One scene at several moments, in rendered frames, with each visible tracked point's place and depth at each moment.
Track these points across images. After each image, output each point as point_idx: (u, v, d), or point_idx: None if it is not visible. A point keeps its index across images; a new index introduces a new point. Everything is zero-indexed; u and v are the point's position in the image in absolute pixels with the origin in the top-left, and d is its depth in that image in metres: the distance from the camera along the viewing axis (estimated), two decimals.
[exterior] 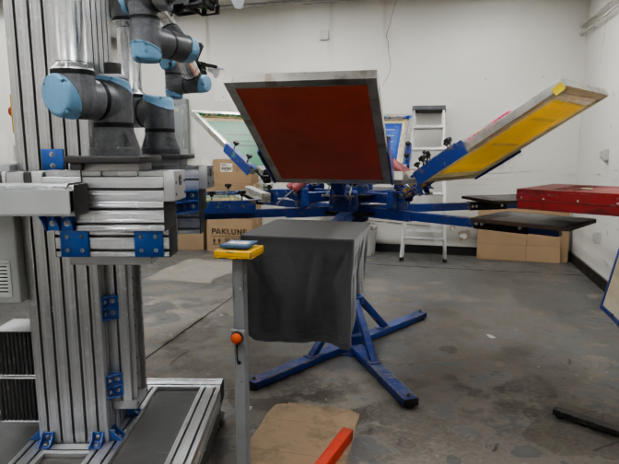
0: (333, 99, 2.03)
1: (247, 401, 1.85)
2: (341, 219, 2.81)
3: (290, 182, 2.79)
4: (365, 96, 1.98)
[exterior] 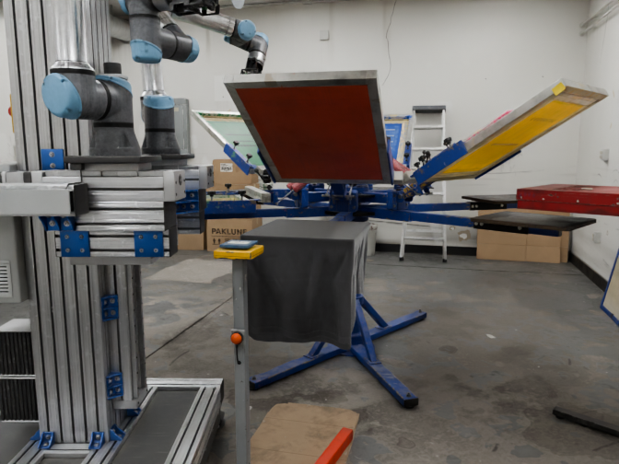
0: (333, 99, 2.03)
1: (247, 401, 1.85)
2: (341, 219, 2.81)
3: (290, 182, 2.79)
4: (365, 96, 1.98)
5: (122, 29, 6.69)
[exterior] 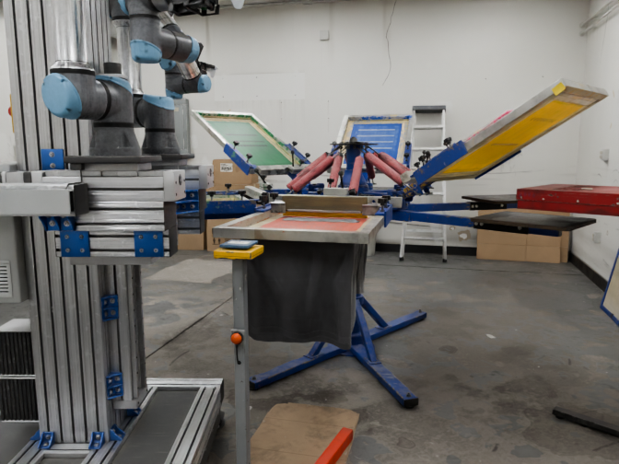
0: None
1: (247, 401, 1.85)
2: None
3: None
4: None
5: None
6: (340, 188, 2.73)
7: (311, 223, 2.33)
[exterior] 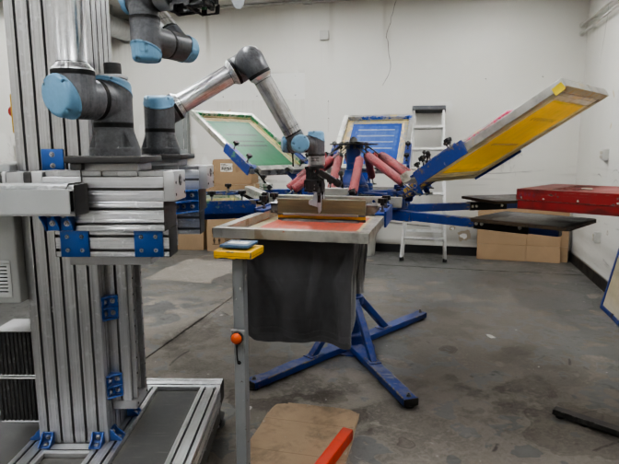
0: None
1: (247, 401, 1.85)
2: None
3: None
4: None
5: (122, 29, 6.69)
6: (340, 188, 2.73)
7: (311, 223, 2.33)
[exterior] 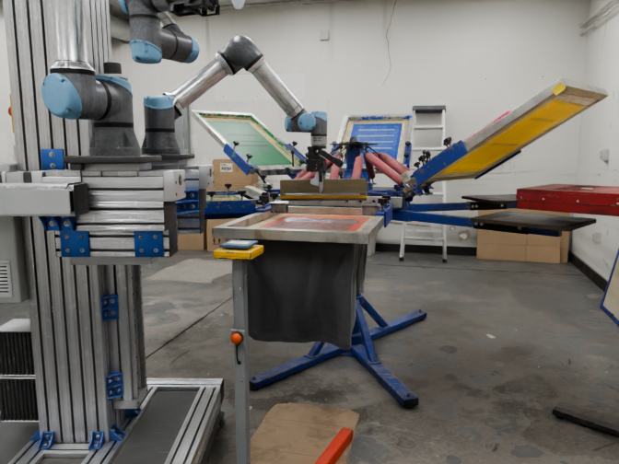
0: None
1: (247, 401, 1.85)
2: None
3: None
4: None
5: (122, 29, 6.69)
6: None
7: None
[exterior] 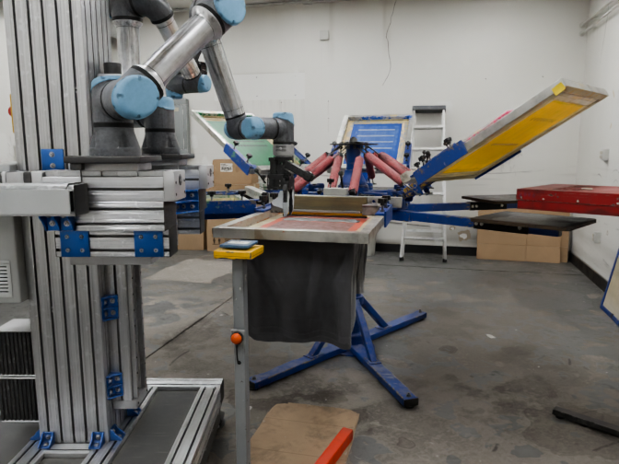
0: None
1: (247, 401, 1.85)
2: None
3: None
4: None
5: None
6: (340, 188, 2.73)
7: None
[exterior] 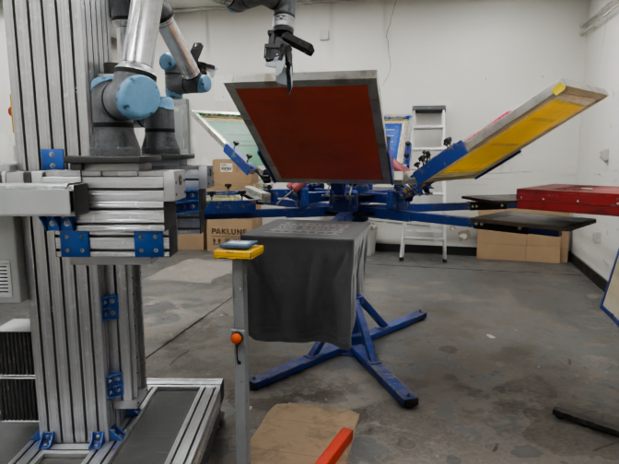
0: (333, 99, 2.03)
1: (247, 401, 1.85)
2: (341, 219, 2.81)
3: (290, 182, 2.79)
4: (365, 96, 1.98)
5: None
6: None
7: None
